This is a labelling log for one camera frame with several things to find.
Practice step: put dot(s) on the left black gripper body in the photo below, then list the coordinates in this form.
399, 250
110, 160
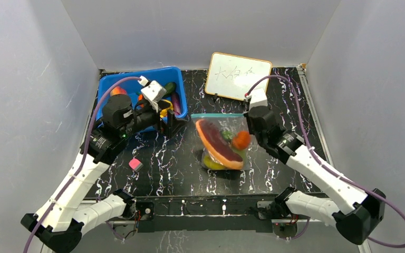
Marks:
146, 117

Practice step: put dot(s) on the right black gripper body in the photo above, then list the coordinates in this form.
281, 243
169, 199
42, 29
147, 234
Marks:
256, 130

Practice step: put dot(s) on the orange pumpkin toy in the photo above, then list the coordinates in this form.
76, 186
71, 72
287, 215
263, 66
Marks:
241, 140

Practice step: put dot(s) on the clear zip top bag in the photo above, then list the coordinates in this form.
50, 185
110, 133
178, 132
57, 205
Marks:
229, 125

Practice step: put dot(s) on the yellow bell pepper toy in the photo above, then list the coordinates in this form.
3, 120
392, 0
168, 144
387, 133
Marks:
209, 164

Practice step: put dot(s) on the hot dog bun toy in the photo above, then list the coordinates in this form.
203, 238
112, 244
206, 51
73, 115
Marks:
219, 149

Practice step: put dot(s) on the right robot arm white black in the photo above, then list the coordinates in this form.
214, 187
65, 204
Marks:
324, 171

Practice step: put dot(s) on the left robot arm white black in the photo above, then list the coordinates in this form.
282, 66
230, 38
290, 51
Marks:
105, 139

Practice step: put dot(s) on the purple eggplant toy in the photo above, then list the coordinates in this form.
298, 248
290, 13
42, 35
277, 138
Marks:
175, 99

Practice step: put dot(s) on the dark green avocado toy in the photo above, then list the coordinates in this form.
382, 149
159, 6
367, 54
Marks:
170, 88

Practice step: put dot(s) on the blue plastic bin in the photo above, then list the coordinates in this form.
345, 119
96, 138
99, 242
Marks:
162, 76

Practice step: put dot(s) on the pink peach toy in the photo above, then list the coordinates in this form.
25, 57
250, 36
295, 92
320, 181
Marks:
118, 91

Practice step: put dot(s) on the pink white cube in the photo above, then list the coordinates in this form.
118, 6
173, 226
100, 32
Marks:
135, 164

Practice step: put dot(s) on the white dry-erase board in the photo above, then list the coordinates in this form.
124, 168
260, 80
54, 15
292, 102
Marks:
233, 77

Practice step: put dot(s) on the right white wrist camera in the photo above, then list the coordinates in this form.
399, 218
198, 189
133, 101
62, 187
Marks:
257, 97

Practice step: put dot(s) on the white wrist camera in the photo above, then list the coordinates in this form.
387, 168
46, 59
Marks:
152, 91
257, 97

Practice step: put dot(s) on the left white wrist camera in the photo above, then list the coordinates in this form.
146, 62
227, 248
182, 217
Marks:
152, 91

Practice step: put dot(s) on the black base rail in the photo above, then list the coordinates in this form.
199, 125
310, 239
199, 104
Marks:
202, 213

